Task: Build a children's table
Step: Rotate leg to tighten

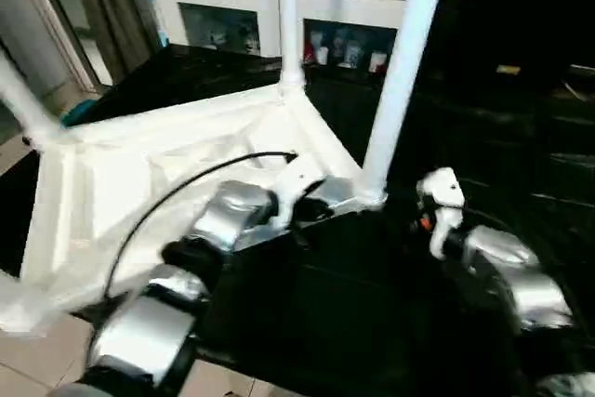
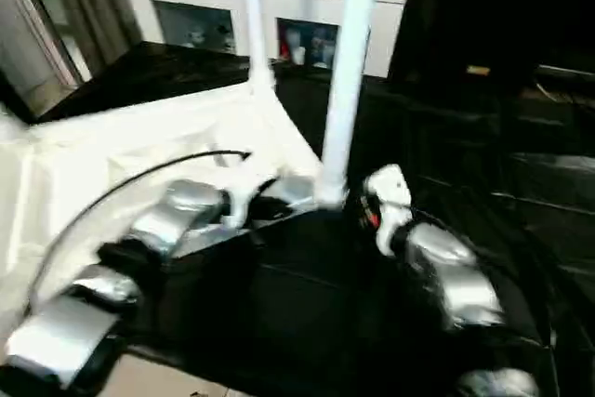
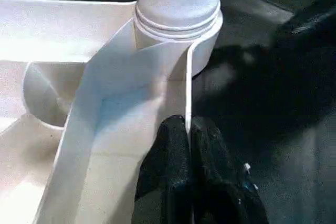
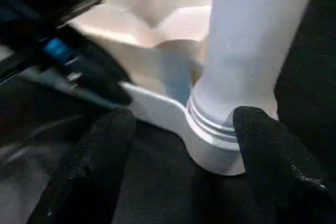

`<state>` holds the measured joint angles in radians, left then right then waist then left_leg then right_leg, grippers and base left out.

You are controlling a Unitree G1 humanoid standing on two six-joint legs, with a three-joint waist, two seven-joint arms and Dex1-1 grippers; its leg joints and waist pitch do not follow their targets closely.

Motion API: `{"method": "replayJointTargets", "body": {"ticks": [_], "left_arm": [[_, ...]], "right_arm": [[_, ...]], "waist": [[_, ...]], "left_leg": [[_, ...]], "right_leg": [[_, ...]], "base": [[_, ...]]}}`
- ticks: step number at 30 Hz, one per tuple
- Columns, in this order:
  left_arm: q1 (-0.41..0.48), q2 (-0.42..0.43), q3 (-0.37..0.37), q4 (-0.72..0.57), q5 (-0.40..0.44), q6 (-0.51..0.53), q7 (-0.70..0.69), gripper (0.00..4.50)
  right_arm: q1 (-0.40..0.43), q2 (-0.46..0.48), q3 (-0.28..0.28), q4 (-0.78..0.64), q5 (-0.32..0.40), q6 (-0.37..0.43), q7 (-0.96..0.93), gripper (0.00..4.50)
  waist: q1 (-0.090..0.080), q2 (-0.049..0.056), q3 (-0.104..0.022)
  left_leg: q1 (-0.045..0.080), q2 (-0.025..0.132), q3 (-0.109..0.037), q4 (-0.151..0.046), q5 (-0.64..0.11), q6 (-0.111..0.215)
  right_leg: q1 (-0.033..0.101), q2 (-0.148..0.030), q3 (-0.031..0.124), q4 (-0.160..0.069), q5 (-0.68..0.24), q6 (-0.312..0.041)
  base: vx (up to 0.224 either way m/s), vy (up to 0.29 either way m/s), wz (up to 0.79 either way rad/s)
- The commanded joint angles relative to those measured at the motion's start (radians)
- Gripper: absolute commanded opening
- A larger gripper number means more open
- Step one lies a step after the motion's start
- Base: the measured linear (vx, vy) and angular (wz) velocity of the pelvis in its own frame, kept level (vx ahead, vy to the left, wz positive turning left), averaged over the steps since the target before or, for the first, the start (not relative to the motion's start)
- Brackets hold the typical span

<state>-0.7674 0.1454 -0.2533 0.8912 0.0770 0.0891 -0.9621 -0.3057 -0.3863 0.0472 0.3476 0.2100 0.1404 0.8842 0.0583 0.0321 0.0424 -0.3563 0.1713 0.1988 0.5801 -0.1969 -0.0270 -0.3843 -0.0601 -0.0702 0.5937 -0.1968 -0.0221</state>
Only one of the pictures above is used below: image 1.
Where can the white plastic table top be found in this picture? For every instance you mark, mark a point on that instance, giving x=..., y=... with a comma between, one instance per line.
x=139, y=136

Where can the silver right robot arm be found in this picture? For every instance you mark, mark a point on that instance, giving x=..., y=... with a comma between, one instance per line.
x=520, y=267

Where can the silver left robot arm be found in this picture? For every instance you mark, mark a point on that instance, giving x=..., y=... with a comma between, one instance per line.
x=223, y=215

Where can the black work mat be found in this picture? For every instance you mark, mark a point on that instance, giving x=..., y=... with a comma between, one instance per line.
x=372, y=299

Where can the black cabinet with gold label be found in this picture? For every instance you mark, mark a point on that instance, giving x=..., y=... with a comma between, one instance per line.
x=520, y=6

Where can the teal blue box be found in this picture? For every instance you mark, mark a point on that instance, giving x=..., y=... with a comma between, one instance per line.
x=78, y=113

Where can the grey curtain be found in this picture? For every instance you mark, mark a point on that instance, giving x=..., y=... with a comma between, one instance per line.
x=116, y=11

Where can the black stand foot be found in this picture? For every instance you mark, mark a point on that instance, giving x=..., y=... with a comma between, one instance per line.
x=28, y=140

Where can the white sliding door frame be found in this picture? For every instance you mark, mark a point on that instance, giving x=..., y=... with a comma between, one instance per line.
x=60, y=20

